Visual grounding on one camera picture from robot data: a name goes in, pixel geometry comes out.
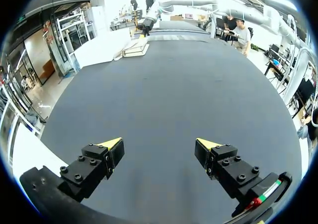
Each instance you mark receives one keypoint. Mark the person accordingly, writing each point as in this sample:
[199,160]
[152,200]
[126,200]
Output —
[229,24]
[306,134]
[24,82]
[134,4]
[244,36]

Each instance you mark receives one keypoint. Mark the large white block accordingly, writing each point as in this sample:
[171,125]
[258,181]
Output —
[99,50]
[32,149]

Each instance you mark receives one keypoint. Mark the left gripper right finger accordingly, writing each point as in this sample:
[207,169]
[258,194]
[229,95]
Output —
[228,167]

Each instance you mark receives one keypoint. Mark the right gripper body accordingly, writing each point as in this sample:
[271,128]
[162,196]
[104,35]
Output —
[146,25]

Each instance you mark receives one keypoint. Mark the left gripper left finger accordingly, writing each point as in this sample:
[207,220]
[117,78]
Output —
[94,164]

